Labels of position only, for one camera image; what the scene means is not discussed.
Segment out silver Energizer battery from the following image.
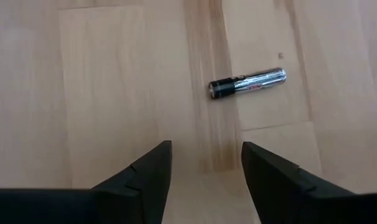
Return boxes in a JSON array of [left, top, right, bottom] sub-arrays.
[[208, 67, 287, 100]]

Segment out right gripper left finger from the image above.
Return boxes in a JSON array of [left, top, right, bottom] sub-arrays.
[[0, 139, 173, 224]]

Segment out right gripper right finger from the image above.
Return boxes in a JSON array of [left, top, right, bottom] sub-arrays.
[[241, 141, 377, 224]]

